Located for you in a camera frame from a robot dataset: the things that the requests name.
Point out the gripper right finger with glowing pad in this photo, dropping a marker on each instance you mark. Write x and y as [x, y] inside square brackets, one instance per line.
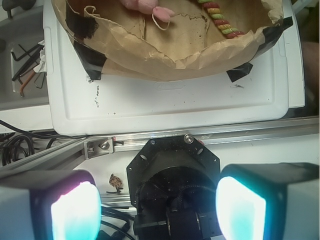
[269, 201]

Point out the black hex keys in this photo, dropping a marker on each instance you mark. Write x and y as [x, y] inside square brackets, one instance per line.
[25, 73]

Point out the brown paper bag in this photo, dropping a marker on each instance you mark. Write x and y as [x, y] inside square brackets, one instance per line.
[205, 37]

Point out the grey parts bin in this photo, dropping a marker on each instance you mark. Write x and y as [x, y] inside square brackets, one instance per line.
[19, 53]

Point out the aluminium extrusion rail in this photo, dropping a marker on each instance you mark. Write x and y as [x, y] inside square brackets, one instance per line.
[192, 140]

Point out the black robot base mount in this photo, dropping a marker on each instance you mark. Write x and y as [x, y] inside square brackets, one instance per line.
[174, 193]

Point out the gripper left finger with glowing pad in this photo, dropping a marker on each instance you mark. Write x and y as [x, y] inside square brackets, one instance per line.
[49, 205]

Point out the pink plush bunny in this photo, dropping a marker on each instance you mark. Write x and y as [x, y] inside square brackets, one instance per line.
[151, 7]

